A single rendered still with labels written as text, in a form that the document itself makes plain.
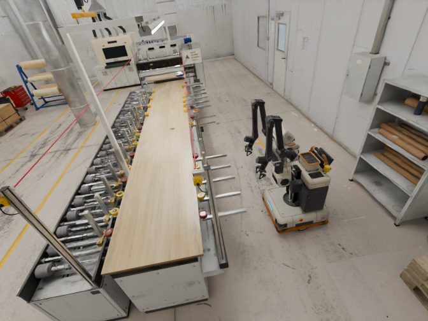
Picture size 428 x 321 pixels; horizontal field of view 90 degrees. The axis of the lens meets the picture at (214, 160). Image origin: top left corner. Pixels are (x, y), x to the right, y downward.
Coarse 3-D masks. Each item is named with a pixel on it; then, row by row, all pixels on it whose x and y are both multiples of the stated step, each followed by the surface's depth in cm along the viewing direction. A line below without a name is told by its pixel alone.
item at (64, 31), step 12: (84, 24) 177; (96, 24) 178; (108, 24) 179; (120, 24) 180; (168, 36) 551; (72, 48) 185; (84, 72) 198; (84, 84) 202; (96, 96) 214; (96, 108) 216; (108, 132) 233; (120, 156) 251
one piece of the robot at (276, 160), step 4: (276, 156) 237; (272, 160) 231; (276, 160) 230; (280, 160) 229; (276, 164) 228; (280, 164) 229; (284, 164) 231; (276, 168) 231; (280, 168) 232; (276, 172) 234; (280, 172) 235
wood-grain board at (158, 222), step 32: (160, 96) 494; (160, 128) 359; (160, 160) 281; (192, 160) 273; (128, 192) 238; (160, 192) 232; (192, 192) 226; (128, 224) 202; (160, 224) 197; (192, 224) 193; (128, 256) 175; (160, 256) 172; (192, 256) 169
